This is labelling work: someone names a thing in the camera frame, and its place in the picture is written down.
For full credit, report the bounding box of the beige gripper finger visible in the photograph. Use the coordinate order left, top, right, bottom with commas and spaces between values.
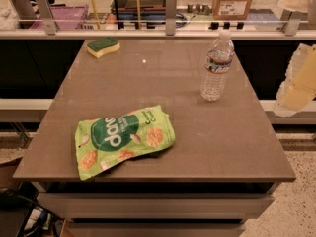
276, 44, 316, 111

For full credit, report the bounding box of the green rice chip bag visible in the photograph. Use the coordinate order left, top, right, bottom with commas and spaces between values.
75, 105, 176, 181

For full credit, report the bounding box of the green yellow sponge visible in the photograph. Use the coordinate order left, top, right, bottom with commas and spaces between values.
87, 37, 120, 58

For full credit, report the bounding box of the clear plastic water bottle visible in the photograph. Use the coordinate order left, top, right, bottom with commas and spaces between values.
200, 30, 234, 102

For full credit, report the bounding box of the cardboard box with label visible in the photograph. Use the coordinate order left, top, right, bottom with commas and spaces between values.
211, 0, 253, 20

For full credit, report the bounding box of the grey table drawer unit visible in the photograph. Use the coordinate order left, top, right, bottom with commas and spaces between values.
38, 192, 275, 237

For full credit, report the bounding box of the purple plastic crate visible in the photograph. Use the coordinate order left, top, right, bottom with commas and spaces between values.
31, 5, 89, 30

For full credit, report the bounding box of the metal glass railing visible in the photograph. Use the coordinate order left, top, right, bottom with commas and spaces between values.
0, 0, 316, 40

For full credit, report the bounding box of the yellow broom handle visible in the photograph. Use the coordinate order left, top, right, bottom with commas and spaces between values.
90, 0, 101, 30

